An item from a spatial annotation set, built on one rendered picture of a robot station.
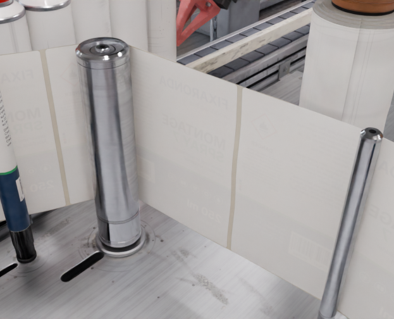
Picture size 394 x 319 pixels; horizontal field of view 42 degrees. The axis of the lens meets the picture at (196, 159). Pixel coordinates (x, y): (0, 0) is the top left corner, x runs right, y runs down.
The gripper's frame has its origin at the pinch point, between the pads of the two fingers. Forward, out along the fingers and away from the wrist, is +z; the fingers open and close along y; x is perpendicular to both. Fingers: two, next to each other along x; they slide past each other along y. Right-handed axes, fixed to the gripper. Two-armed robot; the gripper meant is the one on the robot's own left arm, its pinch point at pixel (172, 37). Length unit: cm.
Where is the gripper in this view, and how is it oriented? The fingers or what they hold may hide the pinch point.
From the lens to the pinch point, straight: 72.7
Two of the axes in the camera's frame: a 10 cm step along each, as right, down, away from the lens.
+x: 5.1, 1.8, 8.4
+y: 7.5, 3.9, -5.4
